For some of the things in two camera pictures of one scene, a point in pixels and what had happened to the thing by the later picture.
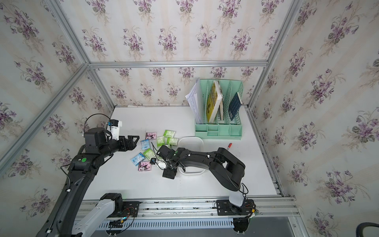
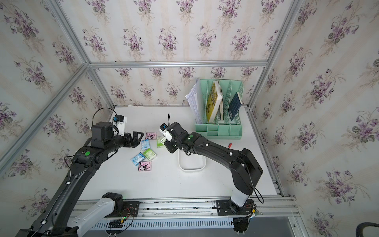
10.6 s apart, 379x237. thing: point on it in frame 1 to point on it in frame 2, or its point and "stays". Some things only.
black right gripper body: [168, 171] to [172, 145]
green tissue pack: [149, 153] stays
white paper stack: [194, 99] stays
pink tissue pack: [144, 166] stays
